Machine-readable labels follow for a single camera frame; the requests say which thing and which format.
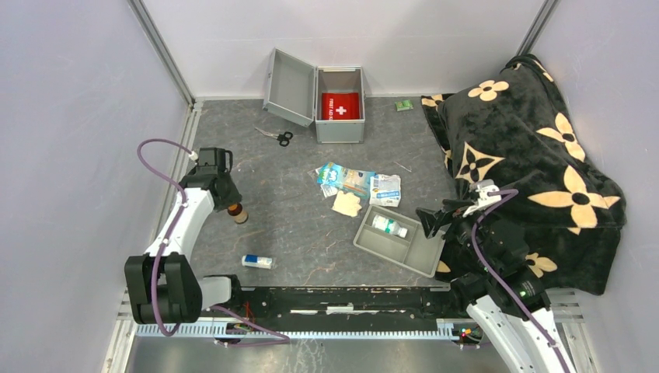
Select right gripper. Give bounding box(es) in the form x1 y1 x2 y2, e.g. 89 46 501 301
413 197 497 273

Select brown glass bottle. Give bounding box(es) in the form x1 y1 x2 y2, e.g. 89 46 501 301
227 203 249 225

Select white green-label bottle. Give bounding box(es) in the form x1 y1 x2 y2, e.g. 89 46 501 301
371 214 409 239

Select white gauze packet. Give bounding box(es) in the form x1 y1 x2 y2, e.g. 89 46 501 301
369 174 402 207

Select blue white small box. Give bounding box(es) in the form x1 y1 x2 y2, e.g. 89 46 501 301
241 254 274 270

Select grey metal case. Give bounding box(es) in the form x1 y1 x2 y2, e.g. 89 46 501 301
263 48 366 144

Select red first aid pouch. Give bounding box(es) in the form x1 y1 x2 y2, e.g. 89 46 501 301
321 92 361 120

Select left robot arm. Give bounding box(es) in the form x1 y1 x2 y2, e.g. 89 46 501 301
124 148 249 336

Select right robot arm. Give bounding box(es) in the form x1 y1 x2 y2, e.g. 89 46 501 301
416 190 576 372

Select grey divider tray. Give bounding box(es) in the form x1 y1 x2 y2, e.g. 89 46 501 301
353 205 444 277

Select blue cotton ball bag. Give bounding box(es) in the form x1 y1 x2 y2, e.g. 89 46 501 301
316 162 375 198

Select small green packet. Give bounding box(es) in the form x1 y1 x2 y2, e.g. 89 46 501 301
395 99 413 112

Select black floral blanket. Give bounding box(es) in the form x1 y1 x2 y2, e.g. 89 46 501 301
421 54 626 295

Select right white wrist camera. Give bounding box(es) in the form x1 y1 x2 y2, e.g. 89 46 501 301
462 179 502 218

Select black handled scissors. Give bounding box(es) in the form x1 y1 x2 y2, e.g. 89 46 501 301
255 127 294 147

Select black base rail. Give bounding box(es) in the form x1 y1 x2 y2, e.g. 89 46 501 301
224 287 469 333

